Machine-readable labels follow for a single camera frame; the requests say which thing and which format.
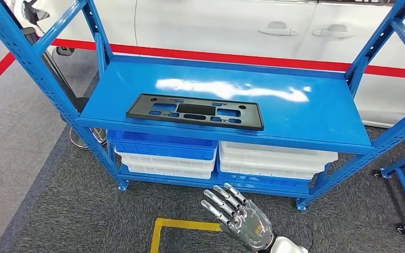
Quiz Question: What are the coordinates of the black plastic panel part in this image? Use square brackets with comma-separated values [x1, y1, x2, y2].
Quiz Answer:
[126, 93, 265, 132]

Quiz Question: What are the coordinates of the blue metal shelf rack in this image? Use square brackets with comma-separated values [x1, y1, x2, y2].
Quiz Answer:
[0, 0, 405, 212]

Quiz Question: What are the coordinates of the blue plastic crate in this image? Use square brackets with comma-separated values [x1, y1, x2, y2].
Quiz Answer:
[106, 130, 219, 161]

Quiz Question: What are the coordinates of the yellow floor tape square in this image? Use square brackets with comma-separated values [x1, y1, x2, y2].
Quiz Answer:
[149, 218, 224, 253]

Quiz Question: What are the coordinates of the white car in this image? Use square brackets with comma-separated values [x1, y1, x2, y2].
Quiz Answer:
[14, 0, 405, 129]

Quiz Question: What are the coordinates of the black stanchion post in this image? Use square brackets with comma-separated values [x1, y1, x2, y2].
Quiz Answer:
[20, 27, 89, 123]

